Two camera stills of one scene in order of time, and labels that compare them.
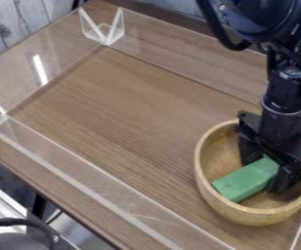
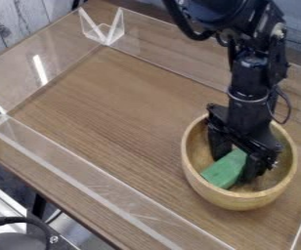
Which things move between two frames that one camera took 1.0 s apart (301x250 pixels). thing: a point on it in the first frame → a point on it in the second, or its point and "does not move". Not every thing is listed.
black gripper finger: (250, 152) → (221, 145)
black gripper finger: (285, 180) → (255, 167)
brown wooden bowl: (217, 159) → (247, 194)
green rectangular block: (246, 181) → (225, 169)
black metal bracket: (63, 244) does not move
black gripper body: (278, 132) → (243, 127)
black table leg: (39, 208) does not move
